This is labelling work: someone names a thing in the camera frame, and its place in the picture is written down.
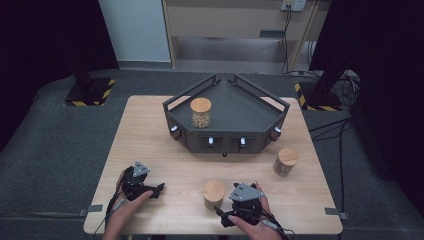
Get black corner shelf rack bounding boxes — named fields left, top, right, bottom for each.
left=162, top=73, right=291, bottom=158

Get white panel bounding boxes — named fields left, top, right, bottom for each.
left=99, top=0, right=172, bottom=63

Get left hand-held gripper cable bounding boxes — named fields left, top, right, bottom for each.
left=93, top=189, right=127, bottom=236

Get black curtain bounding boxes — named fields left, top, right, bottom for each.
left=0, top=0, right=120, bottom=151
left=309, top=0, right=424, bottom=209

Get black cables from wall socket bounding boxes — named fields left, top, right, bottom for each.
left=280, top=6, right=322, bottom=79

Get black stand with striped base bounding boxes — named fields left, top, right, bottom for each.
left=63, top=56, right=116, bottom=108
left=293, top=63, right=344, bottom=112

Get tangle of black cables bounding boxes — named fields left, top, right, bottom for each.
left=336, top=69, right=362, bottom=108

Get person's right hand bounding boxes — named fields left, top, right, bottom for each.
left=228, top=181, right=284, bottom=240

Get grey table bracket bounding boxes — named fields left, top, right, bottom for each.
left=324, top=207, right=349, bottom=220
left=78, top=204, right=104, bottom=217

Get glass jar with brown contents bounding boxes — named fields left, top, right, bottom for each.
left=273, top=147, right=300, bottom=178

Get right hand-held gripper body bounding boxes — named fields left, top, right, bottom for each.
left=226, top=182, right=266, bottom=224

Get black floor cable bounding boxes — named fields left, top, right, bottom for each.
left=308, top=116, right=353, bottom=214

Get glass jar with green contents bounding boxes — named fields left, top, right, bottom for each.
left=202, top=180, right=226, bottom=211

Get glass jar with pale beans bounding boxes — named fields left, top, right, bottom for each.
left=189, top=97, right=213, bottom=130

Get person's left hand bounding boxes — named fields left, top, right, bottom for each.
left=103, top=171, right=154, bottom=236

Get white wall socket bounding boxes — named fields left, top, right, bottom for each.
left=280, top=0, right=307, bottom=12

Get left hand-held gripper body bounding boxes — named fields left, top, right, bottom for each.
left=120, top=160, right=153, bottom=202

